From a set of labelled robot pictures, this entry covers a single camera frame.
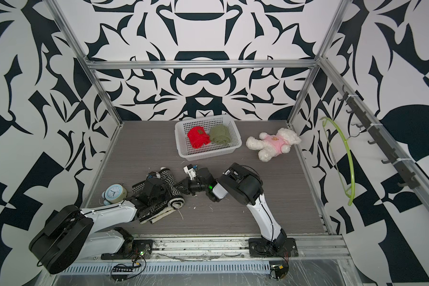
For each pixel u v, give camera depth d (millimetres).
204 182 793
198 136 1050
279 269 716
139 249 733
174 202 792
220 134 1053
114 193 850
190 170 898
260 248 743
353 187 638
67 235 445
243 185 572
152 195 687
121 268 726
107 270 700
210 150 1046
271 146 988
